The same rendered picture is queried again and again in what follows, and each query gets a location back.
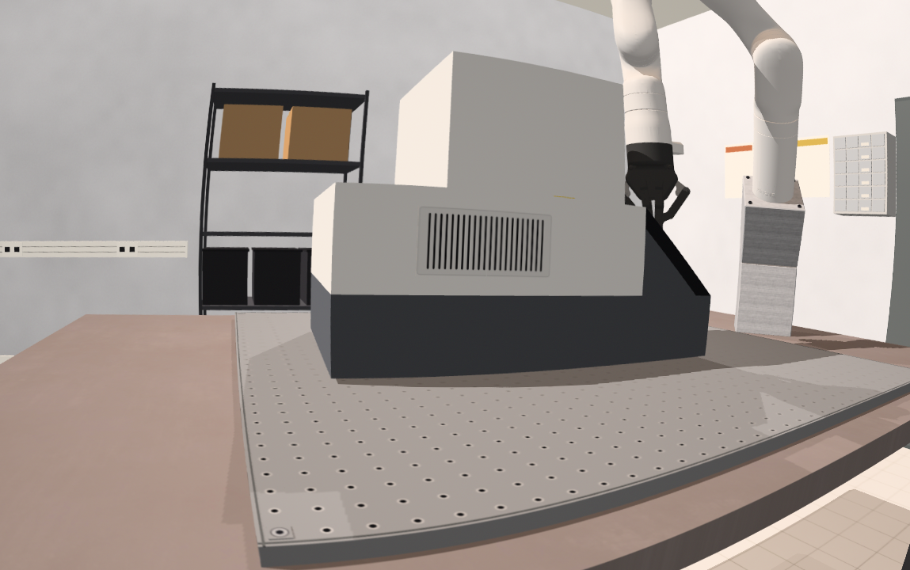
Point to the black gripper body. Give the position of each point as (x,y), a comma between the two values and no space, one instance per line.
(650,160)

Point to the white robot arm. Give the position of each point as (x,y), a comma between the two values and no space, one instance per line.
(778,72)

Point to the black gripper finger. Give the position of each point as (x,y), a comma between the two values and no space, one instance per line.
(682,193)
(643,189)

